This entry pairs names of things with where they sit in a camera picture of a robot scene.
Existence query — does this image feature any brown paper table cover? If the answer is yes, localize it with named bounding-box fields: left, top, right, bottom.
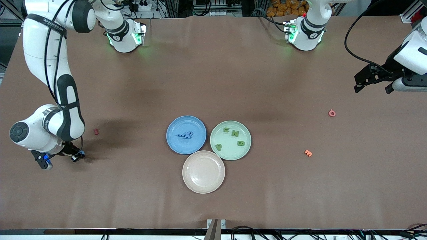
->
left=0, top=15, right=427, bottom=231

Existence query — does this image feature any orange packets pile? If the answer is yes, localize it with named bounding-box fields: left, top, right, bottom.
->
left=267, top=0, right=309, bottom=17

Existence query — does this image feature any green plate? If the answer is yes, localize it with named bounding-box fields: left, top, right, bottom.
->
left=210, top=120, right=252, bottom=161

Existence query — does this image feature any white power strip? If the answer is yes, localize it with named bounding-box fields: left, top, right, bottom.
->
left=128, top=0, right=154, bottom=12

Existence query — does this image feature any grey-brown upright post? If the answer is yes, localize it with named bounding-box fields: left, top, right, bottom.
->
left=204, top=219, right=219, bottom=240

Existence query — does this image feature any black looped cable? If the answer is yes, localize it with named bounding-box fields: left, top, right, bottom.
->
left=230, top=226, right=259, bottom=240

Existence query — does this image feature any blue plate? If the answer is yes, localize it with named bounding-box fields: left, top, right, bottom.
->
left=166, top=115, right=207, bottom=155

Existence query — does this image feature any aluminium frame profile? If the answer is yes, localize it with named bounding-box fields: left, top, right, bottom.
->
left=400, top=0, right=427, bottom=24
left=0, top=0, right=25, bottom=28

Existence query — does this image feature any black left base cable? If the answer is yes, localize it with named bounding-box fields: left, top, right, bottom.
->
left=259, top=15, right=287, bottom=34

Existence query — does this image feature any pink plate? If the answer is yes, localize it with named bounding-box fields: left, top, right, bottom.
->
left=182, top=150, right=226, bottom=194

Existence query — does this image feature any grey metal bracket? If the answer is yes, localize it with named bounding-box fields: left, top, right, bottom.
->
left=207, top=219, right=226, bottom=230

